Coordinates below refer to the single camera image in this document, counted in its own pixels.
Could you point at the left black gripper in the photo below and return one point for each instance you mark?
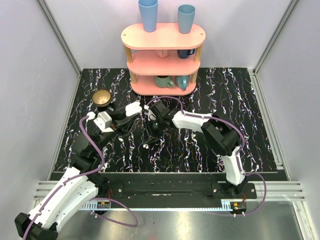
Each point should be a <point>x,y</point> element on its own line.
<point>118,122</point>

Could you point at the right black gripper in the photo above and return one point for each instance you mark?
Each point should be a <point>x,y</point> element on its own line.
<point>152,133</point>

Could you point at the white oval case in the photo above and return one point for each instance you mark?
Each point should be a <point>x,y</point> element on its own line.
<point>133,109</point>

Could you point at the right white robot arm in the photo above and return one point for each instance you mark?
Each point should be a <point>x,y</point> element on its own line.
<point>223,137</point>

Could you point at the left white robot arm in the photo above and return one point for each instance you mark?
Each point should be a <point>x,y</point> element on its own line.
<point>82,183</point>

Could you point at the green ceramic mug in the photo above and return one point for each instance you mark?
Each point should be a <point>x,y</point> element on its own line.
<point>164,81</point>

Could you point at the light blue ceramic mug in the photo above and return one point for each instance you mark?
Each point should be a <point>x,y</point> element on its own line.
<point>182,82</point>

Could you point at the pink three-tier wooden shelf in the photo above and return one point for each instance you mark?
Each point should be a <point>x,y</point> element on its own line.
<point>144,64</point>

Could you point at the pink mug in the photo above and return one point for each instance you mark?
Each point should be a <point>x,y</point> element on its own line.
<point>162,53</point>

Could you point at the dark blue mug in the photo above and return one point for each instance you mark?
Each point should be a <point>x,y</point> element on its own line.
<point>185,53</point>

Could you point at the left light blue tumbler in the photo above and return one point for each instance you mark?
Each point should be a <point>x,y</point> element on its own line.
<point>149,12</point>

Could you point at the light blue tumbler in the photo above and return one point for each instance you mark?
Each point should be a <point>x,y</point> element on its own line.
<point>185,18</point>
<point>149,12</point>

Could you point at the right light blue tumbler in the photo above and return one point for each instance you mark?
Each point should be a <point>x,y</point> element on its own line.
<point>185,18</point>

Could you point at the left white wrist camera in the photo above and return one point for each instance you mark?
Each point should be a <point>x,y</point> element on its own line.
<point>103,121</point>

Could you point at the black mounting base plate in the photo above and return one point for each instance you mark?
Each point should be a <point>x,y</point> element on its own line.
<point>212,185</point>

